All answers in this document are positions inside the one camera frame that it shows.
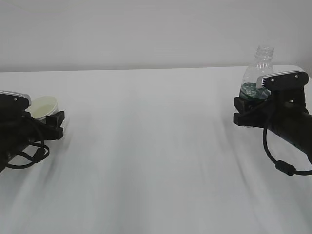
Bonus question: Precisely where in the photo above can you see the black left camera cable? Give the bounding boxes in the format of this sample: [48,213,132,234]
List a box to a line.
[4,117,51,169]

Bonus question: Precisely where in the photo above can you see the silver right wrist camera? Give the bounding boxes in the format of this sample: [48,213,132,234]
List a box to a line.
[256,71,310,91]

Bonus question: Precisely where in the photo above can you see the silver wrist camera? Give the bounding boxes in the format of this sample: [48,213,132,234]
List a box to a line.
[256,71,310,91]
[0,90,32,111]

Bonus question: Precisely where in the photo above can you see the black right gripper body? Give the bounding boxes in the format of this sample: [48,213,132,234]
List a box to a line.
[233,96,288,128]

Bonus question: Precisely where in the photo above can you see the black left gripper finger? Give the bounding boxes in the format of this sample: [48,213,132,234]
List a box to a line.
[45,111,65,131]

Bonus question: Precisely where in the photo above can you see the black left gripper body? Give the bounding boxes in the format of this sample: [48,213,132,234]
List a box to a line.
[21,112,64,149]

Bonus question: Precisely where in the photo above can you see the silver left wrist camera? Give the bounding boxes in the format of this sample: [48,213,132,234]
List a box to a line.
[0,90,32,111]

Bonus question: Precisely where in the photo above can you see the clear green-label water bottle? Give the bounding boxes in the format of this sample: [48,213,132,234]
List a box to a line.
[238,45,276,129]

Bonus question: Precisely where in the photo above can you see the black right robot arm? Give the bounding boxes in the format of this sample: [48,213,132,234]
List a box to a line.
[233,88,312,175]

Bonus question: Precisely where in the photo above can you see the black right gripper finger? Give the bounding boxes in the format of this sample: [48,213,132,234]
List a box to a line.
[234,97,253,114]

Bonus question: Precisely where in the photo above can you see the white paper cup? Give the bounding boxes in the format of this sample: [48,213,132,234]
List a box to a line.
[26,96,59,121]

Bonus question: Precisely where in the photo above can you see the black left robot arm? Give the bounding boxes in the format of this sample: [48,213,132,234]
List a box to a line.
[0,108,65,171]

